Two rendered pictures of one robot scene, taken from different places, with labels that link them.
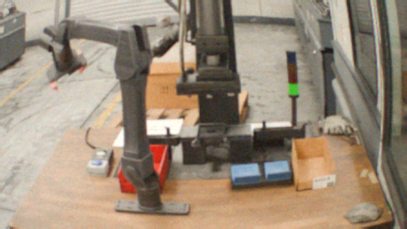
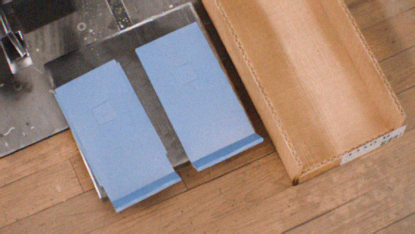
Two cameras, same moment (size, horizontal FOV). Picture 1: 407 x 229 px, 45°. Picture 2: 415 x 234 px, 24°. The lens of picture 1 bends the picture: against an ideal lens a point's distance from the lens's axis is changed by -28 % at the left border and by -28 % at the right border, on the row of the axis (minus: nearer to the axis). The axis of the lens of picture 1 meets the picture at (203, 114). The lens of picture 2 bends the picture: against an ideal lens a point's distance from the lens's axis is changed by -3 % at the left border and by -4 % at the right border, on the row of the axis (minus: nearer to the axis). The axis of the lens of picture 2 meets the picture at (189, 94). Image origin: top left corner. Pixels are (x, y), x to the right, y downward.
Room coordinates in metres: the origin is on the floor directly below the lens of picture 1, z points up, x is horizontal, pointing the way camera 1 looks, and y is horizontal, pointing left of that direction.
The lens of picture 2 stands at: (1.33, -0.07, 1.86)
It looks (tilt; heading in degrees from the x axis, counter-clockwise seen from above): 69 degrees down; 339
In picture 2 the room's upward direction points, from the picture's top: 7 degrees counter-clockwise
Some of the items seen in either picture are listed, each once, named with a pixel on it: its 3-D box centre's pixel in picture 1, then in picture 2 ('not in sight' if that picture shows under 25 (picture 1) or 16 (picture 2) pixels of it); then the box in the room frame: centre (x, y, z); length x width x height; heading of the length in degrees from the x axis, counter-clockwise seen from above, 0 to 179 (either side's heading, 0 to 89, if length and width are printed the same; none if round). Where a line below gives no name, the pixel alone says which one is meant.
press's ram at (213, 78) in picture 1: (208, 45); not in sight; (1.93, -0.03, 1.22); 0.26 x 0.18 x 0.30; 176
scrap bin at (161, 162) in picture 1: (143, 168); not in sight; (1.71, 0.17, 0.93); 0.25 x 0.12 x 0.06; 176
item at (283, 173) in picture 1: (277, 167); (197, 93); (1.65, -0.20, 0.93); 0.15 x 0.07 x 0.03; 178
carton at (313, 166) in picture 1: (313, 164); (298, 47); (1.64, -0.31, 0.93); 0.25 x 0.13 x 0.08; 176
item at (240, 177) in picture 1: (245, 170); (115, 133); (1.65, -0.11, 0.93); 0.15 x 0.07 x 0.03; 0
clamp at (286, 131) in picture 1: (276, 135); not in sight; (1.88, -0.22, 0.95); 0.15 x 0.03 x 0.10; 86
